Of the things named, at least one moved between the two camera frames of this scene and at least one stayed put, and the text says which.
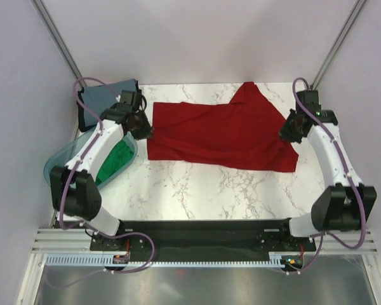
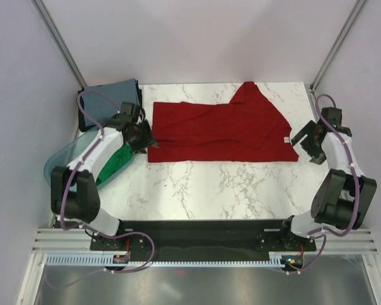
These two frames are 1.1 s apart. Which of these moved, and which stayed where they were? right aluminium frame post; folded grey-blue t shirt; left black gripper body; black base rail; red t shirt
Moved: red t shirt; left black gripper body
Stayed: folded grey-blue t shirt; right aluminium frame post; black base rail
